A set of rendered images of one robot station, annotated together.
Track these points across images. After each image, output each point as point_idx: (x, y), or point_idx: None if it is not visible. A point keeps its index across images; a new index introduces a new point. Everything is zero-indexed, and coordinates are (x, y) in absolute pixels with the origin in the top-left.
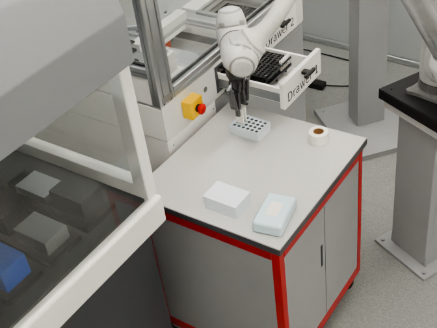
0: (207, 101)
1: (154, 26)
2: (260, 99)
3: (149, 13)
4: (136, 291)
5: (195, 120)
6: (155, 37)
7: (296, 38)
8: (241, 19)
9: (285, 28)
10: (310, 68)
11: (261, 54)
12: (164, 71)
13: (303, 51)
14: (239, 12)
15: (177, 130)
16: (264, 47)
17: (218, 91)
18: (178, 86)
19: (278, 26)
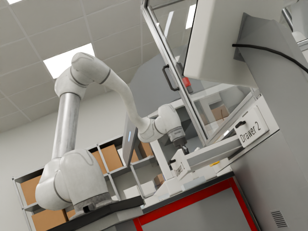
0: (225, 162)
1: (187, 107)
2: (265, 189)
3: (183, 100)
4: None
5: (223, 170)
6: (189, 112)
7: (280, 146)
8: (157, 112)
9: (253, 130)
10: (178, 161)
11: (140, 133)
12: (199, 131)
13: (298, 167)
14: (158, 109)
15: (217, 170)
16: (139, 130)
17: (228, 159)
18: (206, 143)
19: (131, 121)
